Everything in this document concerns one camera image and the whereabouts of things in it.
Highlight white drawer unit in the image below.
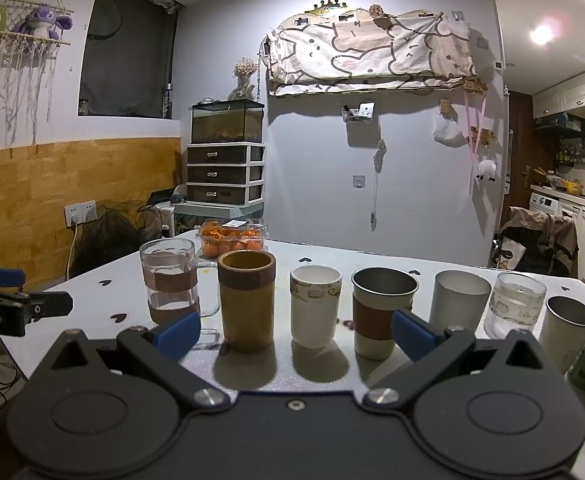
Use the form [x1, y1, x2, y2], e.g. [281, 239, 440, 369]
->
[186, 142, 266, 206]

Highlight brown door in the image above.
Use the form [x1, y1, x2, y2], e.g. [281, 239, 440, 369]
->
[506, 90, 534, 267]

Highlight white washing machine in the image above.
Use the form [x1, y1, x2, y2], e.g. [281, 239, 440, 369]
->
[527, 190, 579, 222]

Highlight small clear wall shelf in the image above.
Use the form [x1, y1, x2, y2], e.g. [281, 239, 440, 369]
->
[341, 102, 376, 124]

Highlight white kitchen cabinets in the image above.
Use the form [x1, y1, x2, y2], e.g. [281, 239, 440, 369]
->
[531, 54, 585, 117]

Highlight gold crown decoration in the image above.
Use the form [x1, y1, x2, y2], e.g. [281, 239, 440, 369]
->
[307, 0, 349, 17]

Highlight dark window cloth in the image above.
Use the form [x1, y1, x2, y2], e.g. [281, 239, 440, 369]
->
[78, 0, 182, 121]

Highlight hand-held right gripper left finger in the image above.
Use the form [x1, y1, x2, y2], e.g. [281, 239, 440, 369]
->
[51, 310, 232, 414]

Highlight metal cup with brown sleeve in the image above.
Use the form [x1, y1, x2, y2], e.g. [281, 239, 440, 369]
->
[351, 267, 419, 361]

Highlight hanging white cable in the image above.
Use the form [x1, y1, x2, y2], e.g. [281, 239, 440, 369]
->
[369, 139, 388, 232]

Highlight white macrame hammock shelf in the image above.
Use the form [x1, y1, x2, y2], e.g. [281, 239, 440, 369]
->
[0, 0, 76, 153]

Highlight ribbed clear glass cup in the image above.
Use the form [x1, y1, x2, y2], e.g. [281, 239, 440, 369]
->
[483, 272, 547, 342]

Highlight plain grey cup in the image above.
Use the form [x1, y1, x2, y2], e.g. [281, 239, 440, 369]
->
[429, 270, 493, 335]

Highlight plain steel cup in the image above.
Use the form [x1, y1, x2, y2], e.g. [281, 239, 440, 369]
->
[537, 296, 585, 375]

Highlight purple plush toy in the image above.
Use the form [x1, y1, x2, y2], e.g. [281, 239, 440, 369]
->
[12, 4, 74, 39]

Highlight tan bamboo cup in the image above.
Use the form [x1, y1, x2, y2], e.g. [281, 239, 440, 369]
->
[216, 250, 277, 354]

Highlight hanging white bag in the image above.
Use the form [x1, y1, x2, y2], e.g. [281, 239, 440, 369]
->
[433, 114, 466, 147]

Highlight chair with brown jacket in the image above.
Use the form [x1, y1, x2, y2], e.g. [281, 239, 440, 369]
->
[491, 204, 581, 279]

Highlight black mesh net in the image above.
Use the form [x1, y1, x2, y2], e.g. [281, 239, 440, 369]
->
[71, 199, 159, 277]

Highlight white wall socket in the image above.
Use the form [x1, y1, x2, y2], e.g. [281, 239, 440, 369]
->
[63, 199, 98, 226]

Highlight clear box of oranges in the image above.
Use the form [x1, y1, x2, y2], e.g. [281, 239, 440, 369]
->
[198, 218, 268, 260]

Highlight vase of dried flowers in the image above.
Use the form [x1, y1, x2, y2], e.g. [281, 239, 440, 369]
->
[232, 57, 260, 102]

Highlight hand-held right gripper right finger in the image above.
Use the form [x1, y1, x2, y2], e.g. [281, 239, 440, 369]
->
[363, 310, 549, 414]

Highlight small white plush toy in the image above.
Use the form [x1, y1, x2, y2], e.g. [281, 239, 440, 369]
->
[474, 158, 498, 182]

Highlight ceiling light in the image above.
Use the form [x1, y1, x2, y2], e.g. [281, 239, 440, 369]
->
[528, 19, 559, 49]

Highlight glass fish tank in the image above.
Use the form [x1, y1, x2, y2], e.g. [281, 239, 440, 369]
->
[190, 99, 266, 146]

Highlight white cup with patterned rim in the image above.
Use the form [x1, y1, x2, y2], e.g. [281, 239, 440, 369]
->
[290, 264, 343, 349]

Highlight glass mug with brown sleeve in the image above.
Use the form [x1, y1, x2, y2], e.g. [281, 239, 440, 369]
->
[139, 238, 221, 326]

